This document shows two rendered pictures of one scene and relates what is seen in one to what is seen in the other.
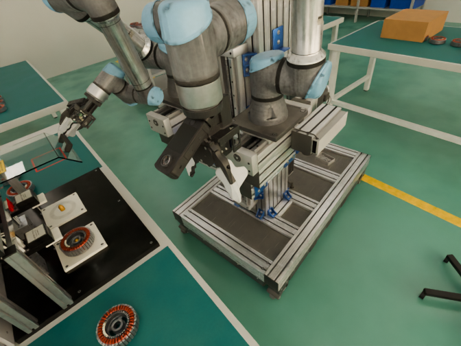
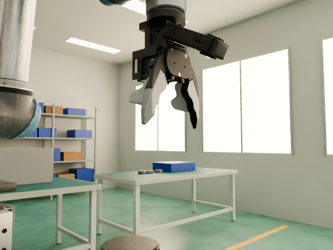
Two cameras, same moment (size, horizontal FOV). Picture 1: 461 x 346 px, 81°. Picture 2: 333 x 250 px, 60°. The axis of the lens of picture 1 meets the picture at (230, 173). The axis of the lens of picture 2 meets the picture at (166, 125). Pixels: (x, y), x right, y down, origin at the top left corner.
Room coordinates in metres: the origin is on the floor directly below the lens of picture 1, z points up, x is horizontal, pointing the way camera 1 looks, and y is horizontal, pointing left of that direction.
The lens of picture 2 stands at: (0.51, 0.54, 1.12)
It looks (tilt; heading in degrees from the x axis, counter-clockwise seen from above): 4 degrees up; 262
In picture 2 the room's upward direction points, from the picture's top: straight up
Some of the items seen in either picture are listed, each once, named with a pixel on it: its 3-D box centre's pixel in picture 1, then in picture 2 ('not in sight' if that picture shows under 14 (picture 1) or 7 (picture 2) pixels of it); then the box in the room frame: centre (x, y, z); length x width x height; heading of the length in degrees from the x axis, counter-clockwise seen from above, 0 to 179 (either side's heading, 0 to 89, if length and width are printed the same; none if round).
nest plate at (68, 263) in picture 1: (80, 244); not in sight; (0.64, 0.59, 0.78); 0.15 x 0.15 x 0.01; 35
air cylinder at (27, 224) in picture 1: (23, 226); not in sight; (0.75, 0.85, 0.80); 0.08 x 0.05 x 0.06; 35
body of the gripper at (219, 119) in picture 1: (210, 130); (162, 50); (0.45, 0.03, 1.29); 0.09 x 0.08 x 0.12; 134
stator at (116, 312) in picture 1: (118, 325); not in sight; (0.33, 0.38, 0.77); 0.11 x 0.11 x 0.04
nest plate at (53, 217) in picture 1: (63, 210); not in sight; (0.84, 0.73, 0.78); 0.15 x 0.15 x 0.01; 35
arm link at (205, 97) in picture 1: (198, 90); (165, 6); (0.44, 0.03, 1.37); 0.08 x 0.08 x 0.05
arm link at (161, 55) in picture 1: (173, 55); not in sight; (1.28, 0.17, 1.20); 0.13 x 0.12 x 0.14; 58
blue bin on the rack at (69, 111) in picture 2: not in sight; (72, 112); (1.76, -6.27, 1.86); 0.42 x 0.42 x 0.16; 35
